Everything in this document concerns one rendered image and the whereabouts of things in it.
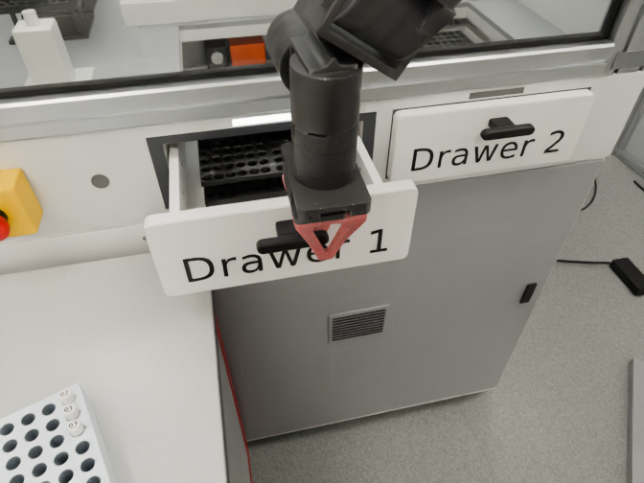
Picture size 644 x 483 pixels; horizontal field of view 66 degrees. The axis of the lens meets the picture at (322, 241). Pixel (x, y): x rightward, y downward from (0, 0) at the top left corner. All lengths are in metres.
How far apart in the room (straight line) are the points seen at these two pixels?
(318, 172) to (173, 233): 0.18
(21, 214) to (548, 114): 0.69
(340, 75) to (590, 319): 1.50
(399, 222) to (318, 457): 0.89
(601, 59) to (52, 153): 0.72
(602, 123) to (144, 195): 0.68
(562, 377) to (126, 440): 1.28
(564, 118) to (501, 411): 0.91
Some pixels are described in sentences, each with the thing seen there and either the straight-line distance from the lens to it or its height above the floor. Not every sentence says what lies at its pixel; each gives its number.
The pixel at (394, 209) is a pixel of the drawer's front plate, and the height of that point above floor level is 0.90.
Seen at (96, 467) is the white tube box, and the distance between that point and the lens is 0.54.
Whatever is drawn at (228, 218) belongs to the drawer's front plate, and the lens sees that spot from 0.52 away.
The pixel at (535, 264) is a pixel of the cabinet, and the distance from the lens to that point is 1.05.
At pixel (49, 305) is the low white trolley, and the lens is 0.73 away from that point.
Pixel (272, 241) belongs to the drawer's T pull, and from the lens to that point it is 0.50.
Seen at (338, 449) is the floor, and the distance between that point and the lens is 1.37.
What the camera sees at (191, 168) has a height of 0.84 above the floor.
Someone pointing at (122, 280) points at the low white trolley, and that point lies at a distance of 0.72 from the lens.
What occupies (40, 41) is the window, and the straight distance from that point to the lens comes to 0.63.
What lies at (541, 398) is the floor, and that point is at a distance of 1.55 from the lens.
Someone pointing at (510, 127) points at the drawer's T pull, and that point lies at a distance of 0.71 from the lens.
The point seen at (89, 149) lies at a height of 0.92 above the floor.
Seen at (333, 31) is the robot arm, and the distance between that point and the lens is 0.38.
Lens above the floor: 1.26
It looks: 44 degrees down
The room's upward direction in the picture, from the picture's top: straight up
